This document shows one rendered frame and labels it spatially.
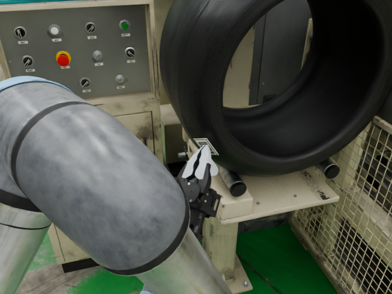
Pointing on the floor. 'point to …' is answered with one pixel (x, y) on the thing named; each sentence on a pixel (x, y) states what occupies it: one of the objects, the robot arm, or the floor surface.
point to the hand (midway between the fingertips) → (202, 148)
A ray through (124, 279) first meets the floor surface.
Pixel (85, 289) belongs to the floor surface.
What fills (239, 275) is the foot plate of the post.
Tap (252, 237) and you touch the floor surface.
